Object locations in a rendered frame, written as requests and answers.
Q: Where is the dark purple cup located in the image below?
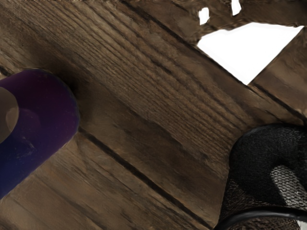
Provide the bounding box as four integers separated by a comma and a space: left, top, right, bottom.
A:
0, 69, 81, 200

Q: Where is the black mesh pen holder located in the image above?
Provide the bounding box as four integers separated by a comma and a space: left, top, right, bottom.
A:
215, 123, 307, 230

